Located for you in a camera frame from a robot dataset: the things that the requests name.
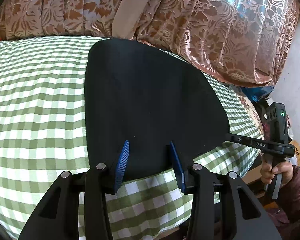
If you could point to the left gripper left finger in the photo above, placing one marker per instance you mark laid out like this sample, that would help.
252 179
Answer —
56 215

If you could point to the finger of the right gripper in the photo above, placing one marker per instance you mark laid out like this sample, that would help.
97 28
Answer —
240 139

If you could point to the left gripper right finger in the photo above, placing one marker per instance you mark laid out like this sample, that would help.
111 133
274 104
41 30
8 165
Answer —
223 206

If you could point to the black pants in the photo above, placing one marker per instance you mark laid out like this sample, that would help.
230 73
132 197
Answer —
137 93

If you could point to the maroon right sleeve forearm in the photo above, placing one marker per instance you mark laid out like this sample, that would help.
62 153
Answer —
287 217

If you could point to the person's right hand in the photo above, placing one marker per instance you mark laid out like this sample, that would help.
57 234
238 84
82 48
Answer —
268 172

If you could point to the floral mattress edge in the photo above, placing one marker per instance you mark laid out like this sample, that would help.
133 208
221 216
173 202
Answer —
250 109

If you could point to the blue object under curtain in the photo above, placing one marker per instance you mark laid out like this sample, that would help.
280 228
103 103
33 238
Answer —
255 94

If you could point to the brown floral curtain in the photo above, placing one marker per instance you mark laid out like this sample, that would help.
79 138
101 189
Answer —
242 42

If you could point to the green white checkered bedsheet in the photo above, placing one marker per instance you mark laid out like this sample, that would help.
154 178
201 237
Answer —
42 133

